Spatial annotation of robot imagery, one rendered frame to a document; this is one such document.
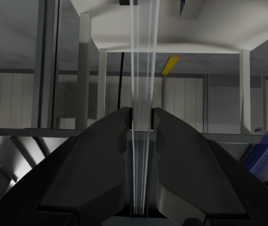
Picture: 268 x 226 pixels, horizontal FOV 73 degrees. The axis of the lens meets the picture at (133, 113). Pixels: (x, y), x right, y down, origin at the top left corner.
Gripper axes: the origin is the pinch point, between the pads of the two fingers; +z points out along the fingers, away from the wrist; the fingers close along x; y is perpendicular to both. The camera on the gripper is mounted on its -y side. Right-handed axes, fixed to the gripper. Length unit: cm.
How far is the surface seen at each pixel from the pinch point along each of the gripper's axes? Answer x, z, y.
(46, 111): -21.3, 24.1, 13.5
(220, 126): 144, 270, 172
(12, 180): -15.6, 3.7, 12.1
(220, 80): 144, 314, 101
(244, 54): 46, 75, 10
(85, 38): -18, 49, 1
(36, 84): -24.0, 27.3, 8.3
